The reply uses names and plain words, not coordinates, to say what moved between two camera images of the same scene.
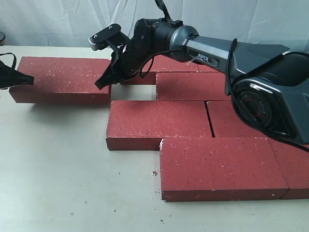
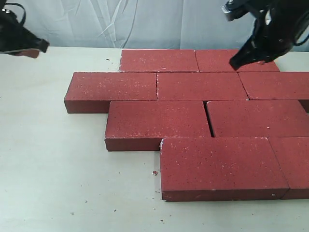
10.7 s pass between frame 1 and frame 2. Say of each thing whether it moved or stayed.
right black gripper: moved
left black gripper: moved
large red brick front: stayed
